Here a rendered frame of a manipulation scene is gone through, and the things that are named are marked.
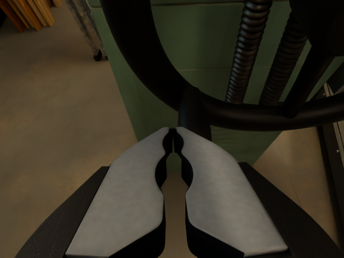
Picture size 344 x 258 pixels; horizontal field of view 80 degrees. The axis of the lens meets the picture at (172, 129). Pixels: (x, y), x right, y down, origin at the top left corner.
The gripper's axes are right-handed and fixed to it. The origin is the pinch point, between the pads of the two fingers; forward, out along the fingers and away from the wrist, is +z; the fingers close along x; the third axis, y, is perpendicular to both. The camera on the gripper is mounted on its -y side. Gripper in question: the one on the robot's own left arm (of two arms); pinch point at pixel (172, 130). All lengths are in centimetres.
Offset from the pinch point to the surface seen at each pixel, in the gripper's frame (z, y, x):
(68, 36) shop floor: 143, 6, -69
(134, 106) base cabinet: 34.6, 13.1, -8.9
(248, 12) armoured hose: 10.2, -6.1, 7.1
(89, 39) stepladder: 115, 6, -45
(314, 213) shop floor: 42, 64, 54
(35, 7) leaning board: 147, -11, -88
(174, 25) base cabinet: 24.6, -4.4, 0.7
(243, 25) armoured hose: 10.9, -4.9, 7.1
